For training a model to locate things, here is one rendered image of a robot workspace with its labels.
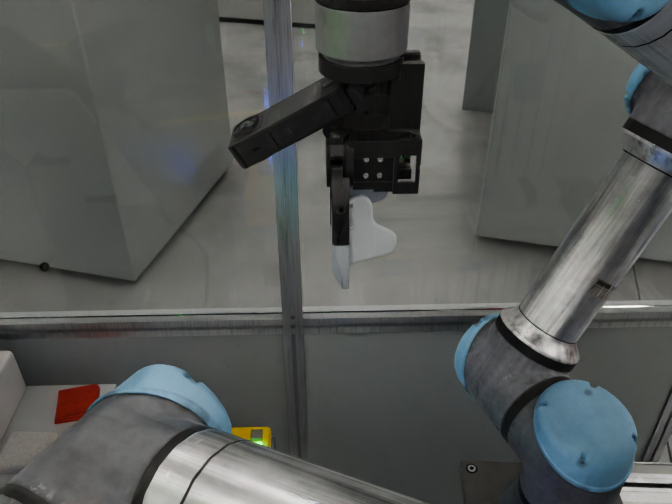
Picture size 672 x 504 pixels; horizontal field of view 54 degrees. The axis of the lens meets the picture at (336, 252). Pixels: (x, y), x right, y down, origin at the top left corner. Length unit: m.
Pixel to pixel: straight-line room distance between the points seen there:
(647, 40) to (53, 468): 0.45
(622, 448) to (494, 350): 0.19
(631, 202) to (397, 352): 0.70
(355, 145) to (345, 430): 1.08
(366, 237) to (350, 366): 0.83
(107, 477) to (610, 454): 0.59
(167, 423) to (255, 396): 1.12
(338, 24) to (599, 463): 0.54
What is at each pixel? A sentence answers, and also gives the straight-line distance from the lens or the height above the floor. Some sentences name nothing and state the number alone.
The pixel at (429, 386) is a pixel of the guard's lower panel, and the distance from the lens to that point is 1.47.
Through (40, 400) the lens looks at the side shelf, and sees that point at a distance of 1.47.
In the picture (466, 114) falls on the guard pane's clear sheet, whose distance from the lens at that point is 1.12.
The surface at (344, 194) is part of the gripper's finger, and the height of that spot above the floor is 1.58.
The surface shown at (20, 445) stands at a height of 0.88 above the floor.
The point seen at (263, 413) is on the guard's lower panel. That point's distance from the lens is 1.51.
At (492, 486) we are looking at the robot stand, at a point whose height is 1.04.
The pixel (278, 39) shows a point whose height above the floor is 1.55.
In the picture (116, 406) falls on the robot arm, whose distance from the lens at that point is 0.38.
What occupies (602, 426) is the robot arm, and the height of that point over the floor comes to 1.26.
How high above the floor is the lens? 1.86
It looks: 35 degrees down
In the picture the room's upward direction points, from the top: straight up
